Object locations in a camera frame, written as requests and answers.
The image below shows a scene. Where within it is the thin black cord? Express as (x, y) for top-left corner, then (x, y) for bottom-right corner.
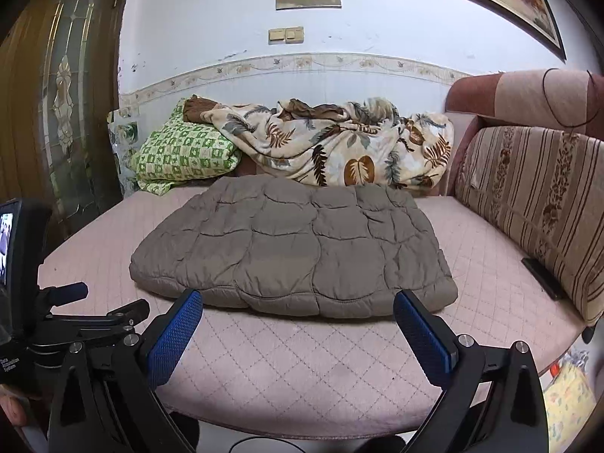
(541, 68), (598, 129)

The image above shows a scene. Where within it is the green patterned pillow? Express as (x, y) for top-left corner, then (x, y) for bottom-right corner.
(131, 98), (242, 196)

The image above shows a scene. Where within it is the grey puffer jacket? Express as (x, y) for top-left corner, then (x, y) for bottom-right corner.
(129, 174), (459, 319)

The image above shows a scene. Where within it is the printed plastic bag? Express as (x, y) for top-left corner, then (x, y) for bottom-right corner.
(108, 106), (142, 199)

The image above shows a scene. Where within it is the maroon sofa frame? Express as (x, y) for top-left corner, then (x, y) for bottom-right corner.
(446, 69), (604, 199)

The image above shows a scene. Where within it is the yellow printed cloth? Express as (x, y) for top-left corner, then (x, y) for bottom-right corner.
(542, 349), (598, 453)

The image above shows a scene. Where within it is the wooden door with stained glass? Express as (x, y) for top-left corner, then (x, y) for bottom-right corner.
(0, 0), (130, 241)

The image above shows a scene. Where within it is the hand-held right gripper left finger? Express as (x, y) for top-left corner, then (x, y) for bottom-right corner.
(48, 288), (205, 453)

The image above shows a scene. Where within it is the person's left hand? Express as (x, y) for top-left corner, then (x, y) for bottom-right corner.
(0, 384), (28, 428)

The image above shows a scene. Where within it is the black remote control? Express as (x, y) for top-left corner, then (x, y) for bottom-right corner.
(521, 257), (567, 300)

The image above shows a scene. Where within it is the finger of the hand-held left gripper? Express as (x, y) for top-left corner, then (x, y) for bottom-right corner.
(40, 282), (89, 310)
(47, 298), (151, 347)

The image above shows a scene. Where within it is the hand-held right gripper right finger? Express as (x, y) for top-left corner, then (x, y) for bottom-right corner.
(393, 289), (550, 453)

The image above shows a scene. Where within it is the leaf print blanket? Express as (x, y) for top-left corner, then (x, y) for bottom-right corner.
(200, 97), (455, 188)

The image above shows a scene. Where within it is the brown cloth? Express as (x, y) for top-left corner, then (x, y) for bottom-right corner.
(182, 96), (222, 123)

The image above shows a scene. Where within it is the striped sofa cushion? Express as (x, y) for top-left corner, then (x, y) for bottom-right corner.
(454, 125), (604, 326)

